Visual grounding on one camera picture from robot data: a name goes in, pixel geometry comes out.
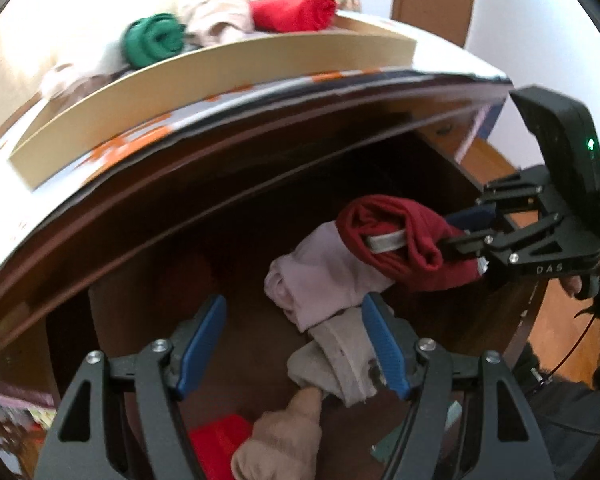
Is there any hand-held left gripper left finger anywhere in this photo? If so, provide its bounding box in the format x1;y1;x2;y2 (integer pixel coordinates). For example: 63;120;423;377
32;294;228;480

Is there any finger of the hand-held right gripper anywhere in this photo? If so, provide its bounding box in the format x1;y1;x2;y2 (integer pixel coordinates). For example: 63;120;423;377
445;166;556;231
437;212;573;266

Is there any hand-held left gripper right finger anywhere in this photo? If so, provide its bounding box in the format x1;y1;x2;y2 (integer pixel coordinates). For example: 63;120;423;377
361;291;556;480

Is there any grey white sock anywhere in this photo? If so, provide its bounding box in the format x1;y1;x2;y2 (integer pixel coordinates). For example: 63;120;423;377
286;307;411;408

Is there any dark red underwear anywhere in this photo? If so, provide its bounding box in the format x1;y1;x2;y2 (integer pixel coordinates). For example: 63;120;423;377
336;195;486;293

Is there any pale pink underwear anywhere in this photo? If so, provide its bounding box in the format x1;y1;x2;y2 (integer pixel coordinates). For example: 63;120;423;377
264;222;396;333

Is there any tan sock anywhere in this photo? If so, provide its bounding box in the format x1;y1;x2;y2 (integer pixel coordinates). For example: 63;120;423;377
230;385;326;480

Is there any beige cardboard tray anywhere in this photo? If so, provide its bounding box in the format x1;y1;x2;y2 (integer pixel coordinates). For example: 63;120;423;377
7;12;417;192

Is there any bright red underwear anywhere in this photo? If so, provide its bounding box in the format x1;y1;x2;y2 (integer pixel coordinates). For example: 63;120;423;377
249;0;338;34

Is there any green underwear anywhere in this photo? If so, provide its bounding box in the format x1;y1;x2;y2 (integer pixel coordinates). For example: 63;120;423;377
122;12;187;68

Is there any dotted white underwear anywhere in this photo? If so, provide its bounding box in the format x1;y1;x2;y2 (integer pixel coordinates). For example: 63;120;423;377
179;0;254;47

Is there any person's right hand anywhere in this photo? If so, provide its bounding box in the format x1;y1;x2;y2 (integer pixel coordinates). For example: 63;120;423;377
561;222;600;304

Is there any bright red cloth bottom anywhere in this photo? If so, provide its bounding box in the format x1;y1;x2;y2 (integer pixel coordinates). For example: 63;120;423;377
189;414;255;480

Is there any pink quilted cloth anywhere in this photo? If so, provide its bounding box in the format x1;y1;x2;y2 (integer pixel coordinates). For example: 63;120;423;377
0;387;57;410

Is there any person's dark clothing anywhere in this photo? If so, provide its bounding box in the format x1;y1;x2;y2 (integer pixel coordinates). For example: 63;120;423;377
519;344;600;480

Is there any wooden cabinet door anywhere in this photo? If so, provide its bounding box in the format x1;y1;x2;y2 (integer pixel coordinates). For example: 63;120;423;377
390;0;487;49

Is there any thin black cable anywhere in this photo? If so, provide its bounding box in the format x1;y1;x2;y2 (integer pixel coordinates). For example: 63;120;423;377
534;240;600;387

